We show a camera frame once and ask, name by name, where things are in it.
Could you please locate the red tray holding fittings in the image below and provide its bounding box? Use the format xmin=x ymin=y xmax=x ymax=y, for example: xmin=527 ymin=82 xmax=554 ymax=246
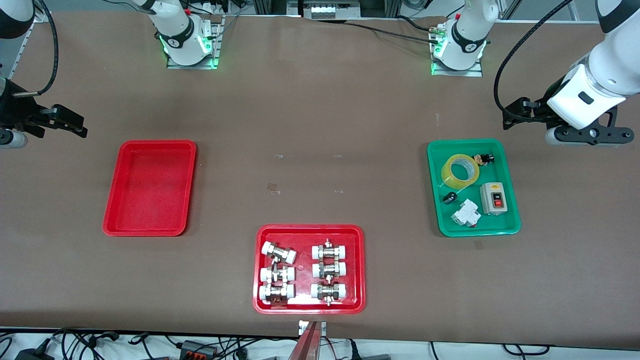
xmin=252 ymin=224 xmax=367 ymax=315

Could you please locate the grey push-button switch box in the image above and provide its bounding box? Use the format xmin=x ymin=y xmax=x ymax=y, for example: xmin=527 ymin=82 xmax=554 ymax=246
xmin=479 ymin=182 xmax=507 ymax=216

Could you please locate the white circuit breaker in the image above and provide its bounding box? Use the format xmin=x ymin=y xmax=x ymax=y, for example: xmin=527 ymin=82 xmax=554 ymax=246
xmin=450 ymin=198 xmax=482 ymax=228

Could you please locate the metal white pipe fitting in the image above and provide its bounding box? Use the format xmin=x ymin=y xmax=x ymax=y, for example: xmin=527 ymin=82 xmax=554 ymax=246
xmin=312 ymin=260 xmax=348 ymax=280
xmin=311 ymin=239 xmax=348 ymax=261
xmin=259 ymin=265 xmax=296 ymax=285
xmin=261 ymin=241 xmax=298 ymax=265
xmin=258 ymin=283 xmax=296 ymax=305
xmin=310 ymin=281 xmax=348 ymax=306

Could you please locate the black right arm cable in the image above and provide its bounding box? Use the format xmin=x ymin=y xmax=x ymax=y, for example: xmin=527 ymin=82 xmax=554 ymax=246
xmin=14 ymin=0 xmax=60 ymax=97

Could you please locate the black orange connector box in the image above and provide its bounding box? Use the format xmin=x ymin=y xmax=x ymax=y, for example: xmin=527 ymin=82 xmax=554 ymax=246
xmin=177 ymin=339 xmax=219 ymax=359

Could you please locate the small silver metal bracket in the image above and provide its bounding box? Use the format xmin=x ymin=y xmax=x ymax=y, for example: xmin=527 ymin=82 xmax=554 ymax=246
xmin=298 ymin=320 xmax=328 ymax=337

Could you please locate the green plastic tray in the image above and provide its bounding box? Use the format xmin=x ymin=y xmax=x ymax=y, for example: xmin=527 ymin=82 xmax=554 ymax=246
xmin=426 ymin=138 xmax=522 ymax=238

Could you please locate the black power adapter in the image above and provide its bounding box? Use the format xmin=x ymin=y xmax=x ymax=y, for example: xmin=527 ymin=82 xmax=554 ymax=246
xmin=14 ymin=346 xmax=55 ymax=360

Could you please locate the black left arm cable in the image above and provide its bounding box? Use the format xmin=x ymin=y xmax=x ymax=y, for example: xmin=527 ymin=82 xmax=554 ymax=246
xmin=493 ymin=0 xmax=576 ymax=121

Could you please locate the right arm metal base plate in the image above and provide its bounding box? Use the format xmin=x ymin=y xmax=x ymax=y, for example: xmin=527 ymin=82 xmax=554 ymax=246
xmin=166 ymin=14 xmax=224 ymax=70

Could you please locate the black cable tangle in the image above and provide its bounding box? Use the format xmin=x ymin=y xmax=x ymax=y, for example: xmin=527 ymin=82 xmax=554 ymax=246
xmin=50 ymin=327 xmax=121 ymax=360

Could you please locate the yellow clear tape roll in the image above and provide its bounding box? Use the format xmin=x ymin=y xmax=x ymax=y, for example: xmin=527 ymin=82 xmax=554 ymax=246
xmin=442 ymin=154 xmax=481 ymax=190

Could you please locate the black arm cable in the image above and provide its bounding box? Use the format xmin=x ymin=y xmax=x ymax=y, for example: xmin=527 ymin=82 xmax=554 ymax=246
xmin=14 ymin=0 xmax=60 ymax=97
xmin=493 ymin=0 xmax=576 ymax=121

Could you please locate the black plug block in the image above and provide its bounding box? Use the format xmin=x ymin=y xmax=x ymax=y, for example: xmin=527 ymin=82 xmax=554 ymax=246
xmin=347 ymin=339 xmax=392 ymax=360

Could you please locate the empty red plastic tray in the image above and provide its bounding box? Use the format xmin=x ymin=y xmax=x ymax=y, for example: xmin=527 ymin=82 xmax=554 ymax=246
xmin=102 ymin=139 xmax=198 ymax=237

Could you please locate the white power strip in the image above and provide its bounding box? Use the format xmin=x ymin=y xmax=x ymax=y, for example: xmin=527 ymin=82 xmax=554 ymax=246
xmin=310 ymin=2 xmax=339 ymax=21

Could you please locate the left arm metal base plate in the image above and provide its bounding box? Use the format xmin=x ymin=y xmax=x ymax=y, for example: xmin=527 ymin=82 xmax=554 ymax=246
xmin=431 ymin=22 xmax=484 ymax=78

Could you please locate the red metal bar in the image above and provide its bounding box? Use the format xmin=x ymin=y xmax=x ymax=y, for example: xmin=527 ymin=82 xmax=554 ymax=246
xmin=287 ymin=321 xmax=324 ymax=360

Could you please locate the aluminium frame rail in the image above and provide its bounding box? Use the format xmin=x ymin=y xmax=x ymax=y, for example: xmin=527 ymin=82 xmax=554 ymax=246
xmin=252 ymin=0 xmax=403 ymax=20

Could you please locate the black cable across table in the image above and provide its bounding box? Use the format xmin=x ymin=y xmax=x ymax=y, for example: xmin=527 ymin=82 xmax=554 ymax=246
xmin=345 ymin=19 xmax=453 ymax=45

